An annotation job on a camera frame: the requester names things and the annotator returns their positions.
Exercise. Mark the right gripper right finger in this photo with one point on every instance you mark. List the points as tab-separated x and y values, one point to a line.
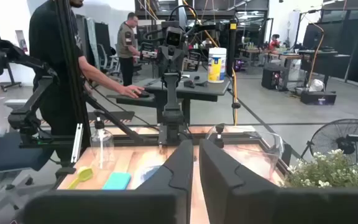
235	202

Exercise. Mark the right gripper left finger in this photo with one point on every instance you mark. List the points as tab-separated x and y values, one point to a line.
166	202

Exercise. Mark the light blue sponge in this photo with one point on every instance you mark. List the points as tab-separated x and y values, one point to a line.
117	182

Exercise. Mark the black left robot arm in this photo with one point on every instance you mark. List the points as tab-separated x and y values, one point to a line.
172	93

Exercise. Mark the person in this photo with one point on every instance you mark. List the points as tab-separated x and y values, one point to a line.
273	43
47	46
126	40

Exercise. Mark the black computer mouse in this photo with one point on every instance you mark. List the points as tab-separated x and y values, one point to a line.
144	94

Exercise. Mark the black tool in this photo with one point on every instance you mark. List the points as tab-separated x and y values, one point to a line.
189	84
201	83

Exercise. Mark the clear plastic bin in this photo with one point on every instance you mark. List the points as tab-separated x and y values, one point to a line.
259	155

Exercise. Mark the dark grey side table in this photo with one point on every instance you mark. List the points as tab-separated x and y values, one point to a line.
204	88

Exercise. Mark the disinfecting wipes canister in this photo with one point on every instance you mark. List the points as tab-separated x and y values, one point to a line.
217	67

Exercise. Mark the black column yellow band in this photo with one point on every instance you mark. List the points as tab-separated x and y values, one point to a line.
232	49

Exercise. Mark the yellow-green dish brush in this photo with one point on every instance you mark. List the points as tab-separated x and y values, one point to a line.
84	174

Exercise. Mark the potted green plant white flowers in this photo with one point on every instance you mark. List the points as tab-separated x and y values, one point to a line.
328	171

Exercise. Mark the black floor fan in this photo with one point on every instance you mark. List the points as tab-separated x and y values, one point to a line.
346	143

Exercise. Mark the black computer tower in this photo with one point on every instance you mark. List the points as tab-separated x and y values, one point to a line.
273	79

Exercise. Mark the black equipment case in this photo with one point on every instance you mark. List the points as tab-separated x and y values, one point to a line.
317	98

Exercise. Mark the white bag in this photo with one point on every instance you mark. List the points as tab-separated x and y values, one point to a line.
316	86

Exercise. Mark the blue seat chair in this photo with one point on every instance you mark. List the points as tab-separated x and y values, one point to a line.
5	155

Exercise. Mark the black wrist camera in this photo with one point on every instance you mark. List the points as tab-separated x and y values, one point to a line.
174	37

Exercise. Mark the black clamp post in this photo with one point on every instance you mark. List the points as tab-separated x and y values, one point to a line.
287	154

